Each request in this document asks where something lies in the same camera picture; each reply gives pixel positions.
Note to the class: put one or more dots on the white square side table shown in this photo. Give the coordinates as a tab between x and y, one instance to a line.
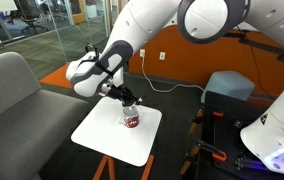
115	136

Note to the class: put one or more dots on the orange table leg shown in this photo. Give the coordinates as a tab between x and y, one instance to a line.
104	168
148	168

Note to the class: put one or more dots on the blue-grey ottoman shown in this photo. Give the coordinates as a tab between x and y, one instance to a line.
228	85

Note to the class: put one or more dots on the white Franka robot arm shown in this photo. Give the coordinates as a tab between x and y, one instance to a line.
142	20

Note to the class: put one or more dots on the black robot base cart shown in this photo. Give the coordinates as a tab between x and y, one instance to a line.
227	140

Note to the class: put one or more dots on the red mug white inside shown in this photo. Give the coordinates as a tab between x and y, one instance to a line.
131	118

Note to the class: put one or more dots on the glass partition wall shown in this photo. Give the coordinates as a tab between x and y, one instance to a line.
48	31

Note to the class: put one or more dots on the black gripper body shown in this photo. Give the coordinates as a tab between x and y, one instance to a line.
117	91

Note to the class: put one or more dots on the white wall outlet with plug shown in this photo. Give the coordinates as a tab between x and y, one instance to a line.
142	53

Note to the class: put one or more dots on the black office chair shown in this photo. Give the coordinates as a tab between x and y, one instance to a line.
30	15

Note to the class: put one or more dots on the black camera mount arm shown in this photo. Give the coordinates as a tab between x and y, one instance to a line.
265	46

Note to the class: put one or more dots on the grey fabric sofa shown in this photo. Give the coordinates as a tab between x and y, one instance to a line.
18	126

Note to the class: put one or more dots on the wooden door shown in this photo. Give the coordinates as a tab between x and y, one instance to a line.
115	13

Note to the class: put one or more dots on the orange and wood bar clamp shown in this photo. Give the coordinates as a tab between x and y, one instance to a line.
212	151
197	120

